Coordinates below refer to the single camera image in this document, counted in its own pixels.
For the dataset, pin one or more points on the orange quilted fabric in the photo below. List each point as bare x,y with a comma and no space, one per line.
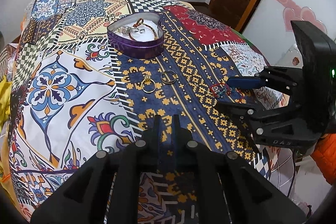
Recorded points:
324,156

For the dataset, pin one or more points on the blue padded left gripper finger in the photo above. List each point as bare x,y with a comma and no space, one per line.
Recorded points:
245,82

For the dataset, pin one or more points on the yellow cloth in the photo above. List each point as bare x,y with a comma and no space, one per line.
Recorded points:
5,100

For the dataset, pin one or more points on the purple heart-shaped tin box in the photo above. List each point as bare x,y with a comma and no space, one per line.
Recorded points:
148,45

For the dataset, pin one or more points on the silver jewelry in tin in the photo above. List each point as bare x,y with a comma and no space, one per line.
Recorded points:
126,30

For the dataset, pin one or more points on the colourful patchwork bed cover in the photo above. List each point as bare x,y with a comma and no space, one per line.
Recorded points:
73,94

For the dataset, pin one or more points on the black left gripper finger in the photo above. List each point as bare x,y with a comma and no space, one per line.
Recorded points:
114,187
241,111
228,189

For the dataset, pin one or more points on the white sliding wardrobe door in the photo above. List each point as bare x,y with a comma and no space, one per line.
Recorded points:
269,28

